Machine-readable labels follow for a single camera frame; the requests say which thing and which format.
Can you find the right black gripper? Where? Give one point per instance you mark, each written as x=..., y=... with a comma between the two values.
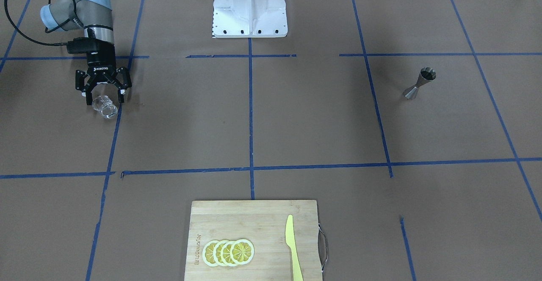
x=101, y=59

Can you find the clear glass cup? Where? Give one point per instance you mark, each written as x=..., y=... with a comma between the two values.
x=105, y=106

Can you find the steel double jigger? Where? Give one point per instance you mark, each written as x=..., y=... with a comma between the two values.
x=426, y=75

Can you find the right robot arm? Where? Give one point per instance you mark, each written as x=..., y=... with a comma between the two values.
x=95, y=18

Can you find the lemon slice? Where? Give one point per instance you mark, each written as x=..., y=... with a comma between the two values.
x=225, y=254
x=217, y=252
x=209, y=254
x=242, y=251

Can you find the bamboo cutting board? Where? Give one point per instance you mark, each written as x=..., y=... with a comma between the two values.
x=263, y=223

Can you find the yellow plastic knife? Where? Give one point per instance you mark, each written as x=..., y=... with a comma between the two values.
x=291, y=243

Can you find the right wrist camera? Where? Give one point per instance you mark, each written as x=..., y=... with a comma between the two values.
x=82, y=45

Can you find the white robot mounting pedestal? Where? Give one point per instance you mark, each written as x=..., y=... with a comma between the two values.
x=249, y=19

